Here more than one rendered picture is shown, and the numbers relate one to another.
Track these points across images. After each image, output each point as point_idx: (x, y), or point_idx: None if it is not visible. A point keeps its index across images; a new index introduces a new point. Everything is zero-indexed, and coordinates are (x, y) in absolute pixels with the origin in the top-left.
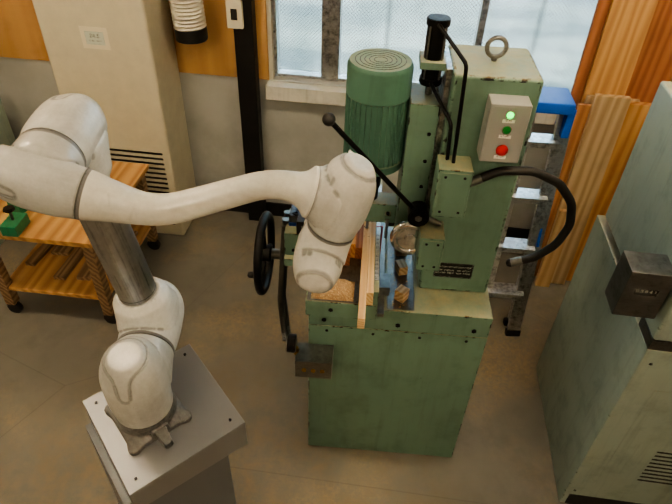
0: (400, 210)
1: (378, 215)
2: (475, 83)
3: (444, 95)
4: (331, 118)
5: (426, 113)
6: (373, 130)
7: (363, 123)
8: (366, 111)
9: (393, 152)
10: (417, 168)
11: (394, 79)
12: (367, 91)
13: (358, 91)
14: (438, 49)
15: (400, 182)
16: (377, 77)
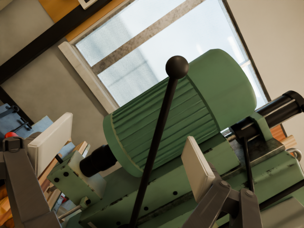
0: (104, 211)
1: (76, 194)
2: (298, 180)
3: (255, 161)
4: (187, 68)
5: (226, 159)
6: (178, 129)
7: (176, 112)
8: (194, 106)
9: (161, 162)
10: (162, 192)
11: (250, 107)
12: (221, 90)
13: (210, 80)
14: (277, 121)
15: (134, 190)
16: (247, 88)
